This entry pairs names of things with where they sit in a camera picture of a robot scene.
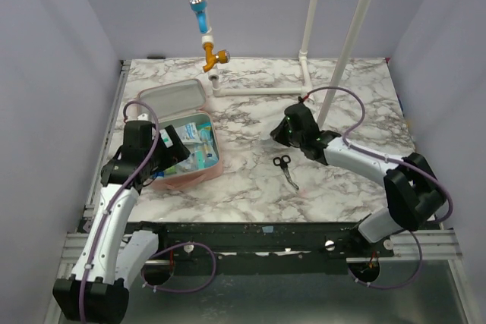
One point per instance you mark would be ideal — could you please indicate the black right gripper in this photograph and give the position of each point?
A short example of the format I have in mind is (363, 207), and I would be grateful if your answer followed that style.
(283, 133)

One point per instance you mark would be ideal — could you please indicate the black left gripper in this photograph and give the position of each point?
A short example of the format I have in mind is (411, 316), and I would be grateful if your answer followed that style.
(173, 154)

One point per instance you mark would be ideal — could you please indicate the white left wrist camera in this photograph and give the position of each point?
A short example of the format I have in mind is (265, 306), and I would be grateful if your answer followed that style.
(143, 117)

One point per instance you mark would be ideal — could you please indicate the orange brass faucet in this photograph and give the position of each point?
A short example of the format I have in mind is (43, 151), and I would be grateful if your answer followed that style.
(212, 59)

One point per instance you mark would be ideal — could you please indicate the metal scissors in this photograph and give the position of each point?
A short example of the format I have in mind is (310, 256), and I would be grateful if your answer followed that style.
(283, 163)

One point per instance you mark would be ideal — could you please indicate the blue cotton swab packet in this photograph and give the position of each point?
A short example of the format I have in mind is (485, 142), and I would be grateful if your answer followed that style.
(204, 153)

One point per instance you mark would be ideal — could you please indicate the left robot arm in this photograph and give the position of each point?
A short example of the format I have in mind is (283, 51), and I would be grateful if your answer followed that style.
(97, 290)

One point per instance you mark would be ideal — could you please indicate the pink medicine kit case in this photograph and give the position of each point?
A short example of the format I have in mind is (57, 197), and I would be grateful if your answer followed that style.
(177, 104)

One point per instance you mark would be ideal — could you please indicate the white blue gauze packet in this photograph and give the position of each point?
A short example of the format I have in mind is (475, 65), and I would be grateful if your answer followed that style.
(188, 133)

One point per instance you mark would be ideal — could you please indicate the blue valve handle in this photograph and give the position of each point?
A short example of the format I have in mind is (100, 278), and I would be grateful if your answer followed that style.
(199, 9)

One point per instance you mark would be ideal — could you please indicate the clear bottle green label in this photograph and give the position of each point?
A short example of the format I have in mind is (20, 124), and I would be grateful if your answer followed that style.
(168, 141)

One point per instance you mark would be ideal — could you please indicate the white PVC pipe frame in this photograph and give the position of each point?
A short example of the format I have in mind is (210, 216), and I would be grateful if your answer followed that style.
(360, 12)

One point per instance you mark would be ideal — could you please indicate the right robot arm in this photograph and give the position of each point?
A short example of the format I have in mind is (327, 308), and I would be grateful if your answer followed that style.
(411, 192)

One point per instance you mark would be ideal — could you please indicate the small white blue bottle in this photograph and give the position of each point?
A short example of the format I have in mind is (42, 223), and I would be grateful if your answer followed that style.
(159, 174)

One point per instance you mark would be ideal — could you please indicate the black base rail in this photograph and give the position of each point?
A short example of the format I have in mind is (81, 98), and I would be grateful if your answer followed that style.
(266, 248)

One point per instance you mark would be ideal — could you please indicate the small green medicine box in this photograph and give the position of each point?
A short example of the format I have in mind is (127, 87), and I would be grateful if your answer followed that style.
(170, 171)

